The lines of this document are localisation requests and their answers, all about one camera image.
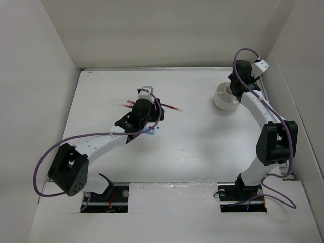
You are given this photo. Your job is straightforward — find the pink highlighter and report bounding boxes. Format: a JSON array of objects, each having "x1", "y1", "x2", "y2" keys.
[{"x1": 226, "y1": 86, "x2": 232, "y2": 94}]

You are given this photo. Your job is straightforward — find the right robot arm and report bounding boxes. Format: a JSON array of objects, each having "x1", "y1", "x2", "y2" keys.
[{"x1": 228, "y1": 60, "x2": 298, "y2": 199}]

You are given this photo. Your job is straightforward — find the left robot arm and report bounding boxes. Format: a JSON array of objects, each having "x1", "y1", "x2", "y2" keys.
[{"x1": 48, "y1": 98, "x2": 164, "y2": 197}]

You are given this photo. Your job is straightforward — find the white round divided container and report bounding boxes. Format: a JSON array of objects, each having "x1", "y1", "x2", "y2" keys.
[{"x1": 213, "y1": 82, "x2": 240, "y2": 111}]

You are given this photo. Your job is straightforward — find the light blue highlighter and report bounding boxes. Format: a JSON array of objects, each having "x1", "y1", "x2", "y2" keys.
[{"x1": 142, "y1": 127, "x2": 155, "y2": 135}]

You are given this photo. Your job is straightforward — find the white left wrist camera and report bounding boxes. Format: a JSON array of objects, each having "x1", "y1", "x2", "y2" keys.
[{"x1": 137, "y1": 86, "x2": 154, "y2": 103}]

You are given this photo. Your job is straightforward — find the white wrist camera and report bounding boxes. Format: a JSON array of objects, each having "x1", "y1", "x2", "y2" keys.
[
  {"x1": 251, "y1": 60, "x2": 269, "y2": 78},
  {"x1": 137, "y1": 86, "x2": 154, "y2": 103}
]

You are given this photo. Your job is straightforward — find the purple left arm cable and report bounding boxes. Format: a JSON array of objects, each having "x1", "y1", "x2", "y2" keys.
[{"x1": 33, "y1": 93, "x2": 163, "y2": 213}]

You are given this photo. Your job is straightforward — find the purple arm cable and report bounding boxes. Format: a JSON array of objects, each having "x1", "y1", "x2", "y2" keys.
[
  {"x1": 33, "y1": 93, "x2": 163, "y2": 213},
  {"x1": 232, "y1": 48, "x2": 297, "y2": 209}
]

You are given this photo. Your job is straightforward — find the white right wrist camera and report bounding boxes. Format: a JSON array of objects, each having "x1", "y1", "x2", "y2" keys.
[{"x1": 251, "y1": 60, "x2": 269, "y2": 78}]

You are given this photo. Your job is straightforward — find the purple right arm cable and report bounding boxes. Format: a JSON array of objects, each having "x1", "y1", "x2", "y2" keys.
[{"x1": 232, "y1": 48, "x2": 297, "y2": 209}]

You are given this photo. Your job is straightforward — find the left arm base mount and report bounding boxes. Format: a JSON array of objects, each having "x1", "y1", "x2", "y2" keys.
[{"x1": 80, "y1": 173, "x2": 130, "y2": 213}]

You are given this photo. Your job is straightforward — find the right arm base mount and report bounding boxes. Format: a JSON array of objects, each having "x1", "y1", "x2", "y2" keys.
[{"x1": 213, "y1": 183, "x2": 267, "y2": 213}]

